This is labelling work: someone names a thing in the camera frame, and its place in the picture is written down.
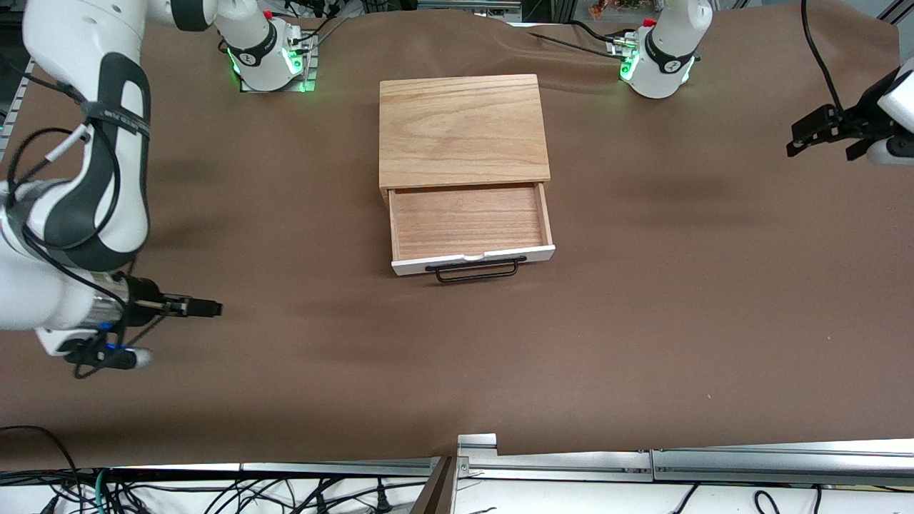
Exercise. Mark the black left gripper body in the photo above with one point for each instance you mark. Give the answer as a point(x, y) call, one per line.
point(859, 121)

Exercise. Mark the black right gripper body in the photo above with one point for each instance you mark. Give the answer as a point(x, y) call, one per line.
point(145, 294)

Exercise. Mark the white-fronted wooden drawer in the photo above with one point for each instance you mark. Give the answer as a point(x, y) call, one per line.
point(468, 221)

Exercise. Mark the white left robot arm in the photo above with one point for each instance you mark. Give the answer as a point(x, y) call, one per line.
point(664, 64)

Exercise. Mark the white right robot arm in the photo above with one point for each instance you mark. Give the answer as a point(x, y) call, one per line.
point(93, 200)

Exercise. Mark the wooden drawer cabinet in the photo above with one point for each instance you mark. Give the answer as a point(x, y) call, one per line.
point(464, 128)

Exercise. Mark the orange artificial flowers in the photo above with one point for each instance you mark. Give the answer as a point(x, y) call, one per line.
point(614, 7)

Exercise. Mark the brown table cloth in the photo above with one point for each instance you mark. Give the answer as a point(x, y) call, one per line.
point(500, 371)

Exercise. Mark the thin aluminium rail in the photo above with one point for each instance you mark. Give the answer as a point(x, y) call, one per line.
point(285, 467)

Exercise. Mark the aluminium table edge frame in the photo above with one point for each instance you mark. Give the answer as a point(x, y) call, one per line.
point(16, 107)

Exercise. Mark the brown wooden post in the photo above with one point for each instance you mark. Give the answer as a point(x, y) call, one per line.
point(435, 492)

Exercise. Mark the wide aluminium rail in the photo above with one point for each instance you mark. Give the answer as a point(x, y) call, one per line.
point(785, 460)

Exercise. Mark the aluminium rail with bracket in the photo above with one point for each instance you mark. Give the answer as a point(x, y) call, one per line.
point(557, 462)

